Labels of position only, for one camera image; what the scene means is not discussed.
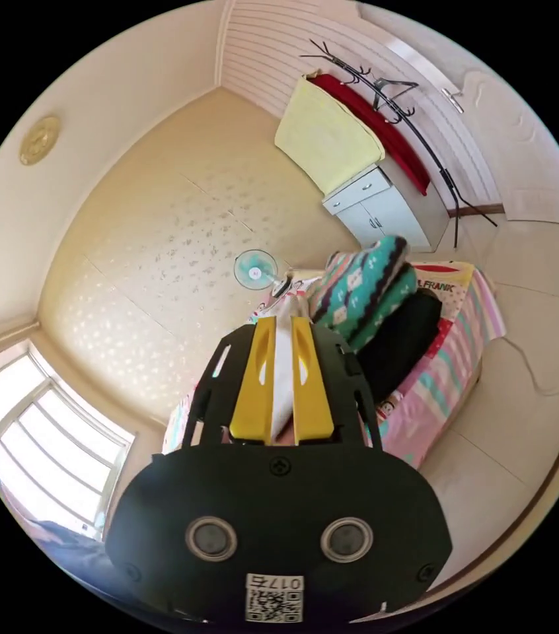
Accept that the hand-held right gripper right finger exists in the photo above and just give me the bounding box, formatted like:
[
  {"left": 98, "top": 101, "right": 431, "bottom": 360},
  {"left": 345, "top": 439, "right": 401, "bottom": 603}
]
[{"left": 291, "top": 316, "right": 334, "bottom": 446}]

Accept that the black coat rack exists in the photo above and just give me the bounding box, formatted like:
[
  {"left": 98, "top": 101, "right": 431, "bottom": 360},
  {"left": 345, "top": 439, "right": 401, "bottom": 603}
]
[{"left": 300, "top": 38, "right": 500, "bottom": 250}]

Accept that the window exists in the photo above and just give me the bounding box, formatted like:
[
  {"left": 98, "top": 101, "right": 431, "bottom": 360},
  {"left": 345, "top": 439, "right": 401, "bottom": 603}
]
[{"left": 0, "top": 340, "right": 137, "bottom": 547}]

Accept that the teal electric fan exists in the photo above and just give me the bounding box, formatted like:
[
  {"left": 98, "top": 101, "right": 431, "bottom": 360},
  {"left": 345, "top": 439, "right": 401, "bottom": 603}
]
[{"left": 233, "top": 248, "right": 291, "bottom": 298}]

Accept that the white cupboard with draped cloths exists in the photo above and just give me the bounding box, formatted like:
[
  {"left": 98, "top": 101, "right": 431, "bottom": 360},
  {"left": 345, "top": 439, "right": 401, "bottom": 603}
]
[{"left": 274, "top": 71, "right": 452, "bottom": 254}]

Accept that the black folded blanket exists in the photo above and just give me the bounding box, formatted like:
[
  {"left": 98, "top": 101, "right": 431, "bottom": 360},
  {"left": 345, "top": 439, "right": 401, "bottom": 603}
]
[{"left": 357, "top": 289, "right": 445, "bottom": 403}]

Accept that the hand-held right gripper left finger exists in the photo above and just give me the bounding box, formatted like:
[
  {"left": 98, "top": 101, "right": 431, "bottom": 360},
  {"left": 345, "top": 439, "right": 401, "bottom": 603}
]
[{"left": 229, "top": 316, "right": 277, "bottom": 442}]

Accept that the bed with pink printed sheet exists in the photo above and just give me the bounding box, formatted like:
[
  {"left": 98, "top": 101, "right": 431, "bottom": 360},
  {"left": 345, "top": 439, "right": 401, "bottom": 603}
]
[{"left": 162, "top": 261, "right": 508, "bottom": 472}]

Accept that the white cable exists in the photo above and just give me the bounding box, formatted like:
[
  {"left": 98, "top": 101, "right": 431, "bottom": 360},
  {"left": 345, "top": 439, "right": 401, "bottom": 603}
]
[{"left": 500, "top": 335, "right": 559, "bottom": 397}]

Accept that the teal patterned folded blanket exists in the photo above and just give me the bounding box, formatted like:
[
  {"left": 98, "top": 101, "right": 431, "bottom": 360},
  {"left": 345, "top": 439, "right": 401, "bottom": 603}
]
[{"left": 308, "top": 234, "right": 418, "bottom": 349}]

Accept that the white long sleeve shirt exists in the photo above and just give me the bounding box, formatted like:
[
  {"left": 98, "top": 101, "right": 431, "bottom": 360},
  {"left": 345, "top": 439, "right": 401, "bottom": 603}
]
[{"left": 269, "top": 296, "right": 304, "bottom": 442}]

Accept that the white door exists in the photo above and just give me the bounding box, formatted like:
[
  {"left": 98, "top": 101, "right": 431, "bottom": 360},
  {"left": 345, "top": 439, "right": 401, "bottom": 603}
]
[{"left": 358, "top": 0, "right": 559, "bottom": 230}]

